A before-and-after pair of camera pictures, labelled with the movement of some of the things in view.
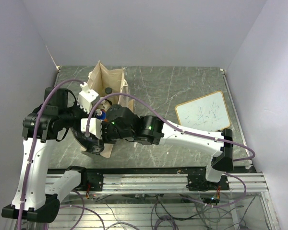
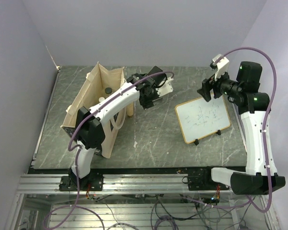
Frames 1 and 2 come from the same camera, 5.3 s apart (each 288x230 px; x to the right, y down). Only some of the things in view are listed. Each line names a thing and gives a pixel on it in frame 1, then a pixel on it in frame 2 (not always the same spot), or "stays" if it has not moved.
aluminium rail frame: [168, 183] stays
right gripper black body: [110, 134] → [223, 85]
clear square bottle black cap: [108, 90] stays
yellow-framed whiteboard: [208, 112] stays
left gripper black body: [72, 117] → [148, 102]
